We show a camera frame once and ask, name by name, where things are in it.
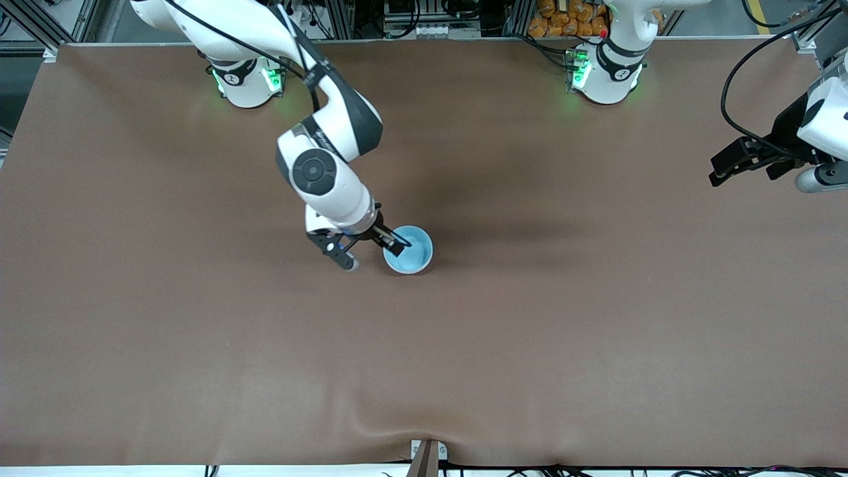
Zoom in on brown table mat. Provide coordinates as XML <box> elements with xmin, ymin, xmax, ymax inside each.
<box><xmin>0</xmin><ymin>36</ymin><xmax>848</xmax><ymax>468</ymax></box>

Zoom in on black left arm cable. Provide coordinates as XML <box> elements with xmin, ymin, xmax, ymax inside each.
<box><xmin>719</xmin><ymin>0</ymin><xmax>848</xmax><ymax>160</ymax></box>

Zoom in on aluminium frame post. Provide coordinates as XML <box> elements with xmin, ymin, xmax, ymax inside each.
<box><xmin>0</xmin><ymin>0</ymin><xmax>62</xmax><ymax>59</ymax></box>
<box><xmin>792</xmin><ymin>0</ymin><xmax>848</xmax><ymax>54</ymax></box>

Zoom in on brown flat bar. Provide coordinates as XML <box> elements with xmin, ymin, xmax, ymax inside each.
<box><xmin>405</xmin><ymin>441</ymin><xmax>440</xmax><ymax>477</ymax></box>

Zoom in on orange snack packages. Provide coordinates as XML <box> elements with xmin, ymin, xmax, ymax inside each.
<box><xmin>528</xmin><ymin>0</ymin><xmax>610</xmax><ymax>38</ymax></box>

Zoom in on grey metal clamp bracket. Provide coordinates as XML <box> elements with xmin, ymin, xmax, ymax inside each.
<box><xmin>410</xmin><ymin>439</ymin><xmax>449</xmax><ymax>462</ymax></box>

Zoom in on light blue bowl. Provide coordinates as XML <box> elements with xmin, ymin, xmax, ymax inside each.
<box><xmin>383</xmin><ymin>225</ymin><xmax>434</xmax><ymax>274</ymax></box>

